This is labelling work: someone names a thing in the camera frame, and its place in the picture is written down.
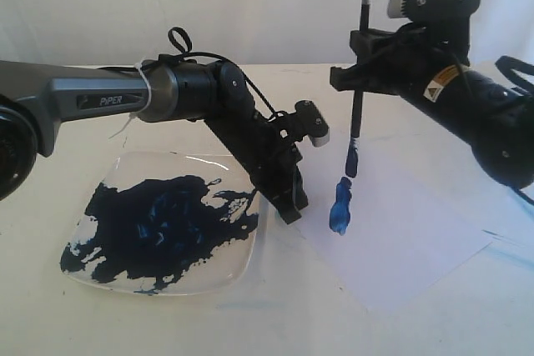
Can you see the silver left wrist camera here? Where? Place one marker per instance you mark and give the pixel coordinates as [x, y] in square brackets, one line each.
[310, 123]

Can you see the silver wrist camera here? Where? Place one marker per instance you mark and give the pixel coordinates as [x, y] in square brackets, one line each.
[421, 11]
[310, 123]

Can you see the white plate with blue paint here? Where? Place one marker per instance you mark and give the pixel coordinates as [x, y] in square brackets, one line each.
[168, 224]

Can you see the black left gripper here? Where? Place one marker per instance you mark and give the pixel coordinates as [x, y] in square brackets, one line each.
[269, 159]

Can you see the black paintbrush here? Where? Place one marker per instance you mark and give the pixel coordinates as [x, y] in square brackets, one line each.
[352, 158]

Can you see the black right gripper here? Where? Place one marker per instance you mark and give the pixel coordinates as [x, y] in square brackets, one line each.
[494, 120]

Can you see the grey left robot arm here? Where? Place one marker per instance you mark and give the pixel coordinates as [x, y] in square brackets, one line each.
[36, 99]

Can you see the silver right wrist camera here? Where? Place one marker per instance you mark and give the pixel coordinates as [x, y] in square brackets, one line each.
[421, 11]

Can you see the white paper sheet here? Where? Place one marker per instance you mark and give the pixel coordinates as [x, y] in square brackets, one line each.
[386, 236]

